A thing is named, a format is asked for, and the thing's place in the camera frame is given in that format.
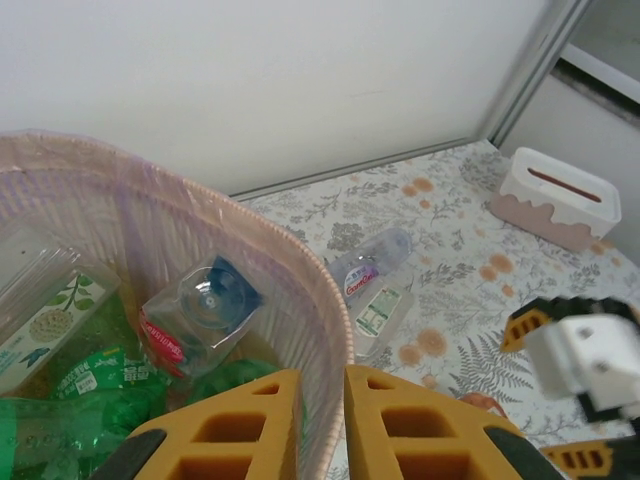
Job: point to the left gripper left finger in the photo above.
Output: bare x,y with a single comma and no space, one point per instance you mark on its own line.
280,400

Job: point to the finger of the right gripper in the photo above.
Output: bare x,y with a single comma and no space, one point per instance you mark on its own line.
522,327
575,456

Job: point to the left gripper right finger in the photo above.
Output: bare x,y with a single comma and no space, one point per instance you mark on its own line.
365,425

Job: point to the copper label plastic bottle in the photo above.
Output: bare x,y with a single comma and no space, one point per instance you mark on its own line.
480,402

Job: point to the clear bottle green white label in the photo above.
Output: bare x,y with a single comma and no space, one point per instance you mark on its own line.
385,310

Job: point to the clear bottle red flower label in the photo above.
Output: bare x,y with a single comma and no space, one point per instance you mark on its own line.
210,305

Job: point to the beige bin with pink liner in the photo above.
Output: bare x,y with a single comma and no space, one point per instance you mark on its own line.
280,280

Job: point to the clear bottle red purple label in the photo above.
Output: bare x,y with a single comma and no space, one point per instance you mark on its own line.
370,265

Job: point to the green bottle large green label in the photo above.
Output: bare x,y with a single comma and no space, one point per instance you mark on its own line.
100,375

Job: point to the white pink tissue box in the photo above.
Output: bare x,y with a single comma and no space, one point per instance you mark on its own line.
550,190

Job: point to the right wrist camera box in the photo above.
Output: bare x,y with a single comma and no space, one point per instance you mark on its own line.
580,350

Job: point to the aluminium frame post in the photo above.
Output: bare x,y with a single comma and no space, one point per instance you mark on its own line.
540,65

